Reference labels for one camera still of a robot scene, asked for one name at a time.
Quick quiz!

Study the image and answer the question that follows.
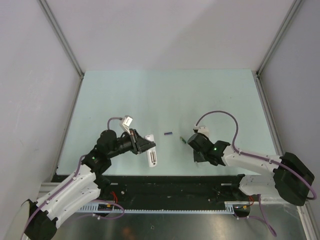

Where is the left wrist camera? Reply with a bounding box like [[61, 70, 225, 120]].
[[120, 115, 133, 128]]

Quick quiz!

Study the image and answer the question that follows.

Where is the left aluminium frame post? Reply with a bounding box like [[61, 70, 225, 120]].
[[37, 0, 84, 80]]

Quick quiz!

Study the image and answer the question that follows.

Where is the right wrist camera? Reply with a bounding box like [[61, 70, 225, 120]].
[[193, 125, 210, 138]]

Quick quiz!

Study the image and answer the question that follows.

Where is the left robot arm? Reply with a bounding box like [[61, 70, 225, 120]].
[[24, 128, 156, 240]]

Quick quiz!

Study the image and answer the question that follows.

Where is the right aluminium frame post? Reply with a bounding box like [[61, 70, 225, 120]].
[[255, 0, 305, 77]]

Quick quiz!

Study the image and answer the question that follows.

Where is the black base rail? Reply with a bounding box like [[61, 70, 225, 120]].
[[98, 174, 250, 211]]

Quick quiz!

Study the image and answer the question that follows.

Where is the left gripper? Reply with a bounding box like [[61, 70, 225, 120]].
[[107, 128, 155, 159]]

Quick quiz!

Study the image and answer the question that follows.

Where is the aluminium frame post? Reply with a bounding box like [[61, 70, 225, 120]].
[[255, 0, 305, 77], [37, 0, 84, 80]]

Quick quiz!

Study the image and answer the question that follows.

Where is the white cable duct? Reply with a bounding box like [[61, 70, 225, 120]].
[[79, 201, 253, 215]]

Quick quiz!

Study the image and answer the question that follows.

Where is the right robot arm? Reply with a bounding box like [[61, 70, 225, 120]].
[[187, 132, 315, 206]]

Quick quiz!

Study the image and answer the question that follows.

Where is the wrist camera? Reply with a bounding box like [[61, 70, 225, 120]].
[[120, 115, 133, 128], [193, 125, 210, 138]]

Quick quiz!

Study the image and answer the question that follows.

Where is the white remote control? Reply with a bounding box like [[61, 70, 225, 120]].
[[144, 134, 158, 168]]

